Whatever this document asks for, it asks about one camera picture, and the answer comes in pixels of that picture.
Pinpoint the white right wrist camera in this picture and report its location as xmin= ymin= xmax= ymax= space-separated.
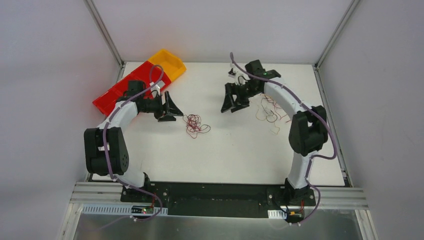
xmin=228 ymin=68 xmax=240 ymax=80

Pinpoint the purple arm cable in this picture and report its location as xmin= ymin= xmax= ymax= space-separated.
xmin=229 ymin=51 xmax=338 ymax=228
xmin=79 ymin=64 xmax=165 ymax=233

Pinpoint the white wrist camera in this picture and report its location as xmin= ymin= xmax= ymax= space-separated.
xmin=228 ymin=68 xmax=240 ymax=80
xmin=150 ymin=80 xmax=165 ymax=95

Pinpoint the yellow plastic bin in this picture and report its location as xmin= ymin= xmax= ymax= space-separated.
xmin=148 ymin=48 xmax=187 ymax=82

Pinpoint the right controller board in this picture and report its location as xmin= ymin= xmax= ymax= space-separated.
xmin=285 ymin=212 xmax=304 ymax=223

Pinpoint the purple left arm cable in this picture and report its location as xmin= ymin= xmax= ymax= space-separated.
xmin=79 ymin=64 xmax=165 ymax=233

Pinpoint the red plastic bin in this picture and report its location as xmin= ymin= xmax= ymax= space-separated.
xmin=92 ymin=61 xmax=161 ymax=116

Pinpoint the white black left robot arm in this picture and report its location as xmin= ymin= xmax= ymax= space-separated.
xmin=83 ymin=80 xmax=184 ymax=203

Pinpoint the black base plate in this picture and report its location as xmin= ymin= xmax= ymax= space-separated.
xmin=120 ymin=181 xmax=318 ymax=218

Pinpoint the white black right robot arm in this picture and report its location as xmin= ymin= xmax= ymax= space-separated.
xmin=220 ymin=60 xmax=329 ymax=205

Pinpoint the red yellow cable bundle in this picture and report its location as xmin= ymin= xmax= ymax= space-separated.
xmin=254 ymin=93 xmax=293 ymax=136

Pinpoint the left controller board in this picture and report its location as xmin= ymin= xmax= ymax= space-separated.
xmin=131 ymin=205 xmax=154 ymax=215

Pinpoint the aluminium frame rail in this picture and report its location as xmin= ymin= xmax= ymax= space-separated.
xmin=69 ymin=182 xmax=369 ymax=211

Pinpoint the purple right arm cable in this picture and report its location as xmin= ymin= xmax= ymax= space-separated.
xmin=229 ymin=51 xmax=338 ymax=228

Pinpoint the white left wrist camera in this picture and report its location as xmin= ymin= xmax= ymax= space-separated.
xmin=150 ymin=80 xmax=165 ymax=95

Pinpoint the controller board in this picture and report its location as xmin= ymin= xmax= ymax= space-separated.
xmin=131 ymin=205 xmax=154 ymax=215
xmin=285 ymin=212 xmax=304 ymax=223

